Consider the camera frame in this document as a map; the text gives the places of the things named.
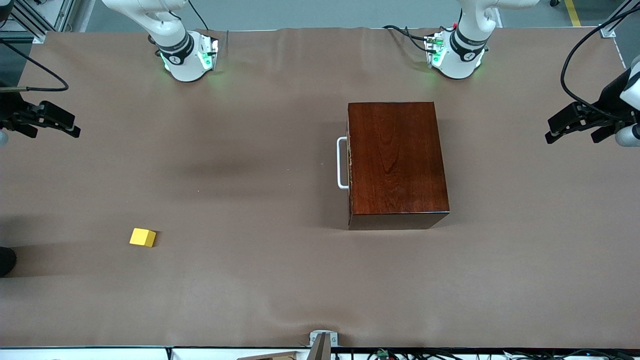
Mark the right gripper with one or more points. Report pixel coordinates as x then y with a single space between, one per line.
9 109

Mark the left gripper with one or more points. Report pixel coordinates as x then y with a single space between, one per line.
611 98

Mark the yellow block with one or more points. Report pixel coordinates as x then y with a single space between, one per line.
142 238

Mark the dark wooden drawer cabinet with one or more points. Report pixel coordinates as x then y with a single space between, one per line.
395 160

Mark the black round object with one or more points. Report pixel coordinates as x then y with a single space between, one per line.
6 261

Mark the brown table cover sheet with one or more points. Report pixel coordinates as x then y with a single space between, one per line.
250 275

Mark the green terminal connector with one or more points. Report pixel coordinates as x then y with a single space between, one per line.
383 353

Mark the tan cardboard piece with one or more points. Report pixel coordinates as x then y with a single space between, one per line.
280 356

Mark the aluminium frame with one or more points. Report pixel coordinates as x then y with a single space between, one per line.
609 31
65 12

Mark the small metal bracket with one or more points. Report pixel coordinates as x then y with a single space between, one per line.
332 340

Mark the grey brown post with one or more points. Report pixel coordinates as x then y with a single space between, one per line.
320 350

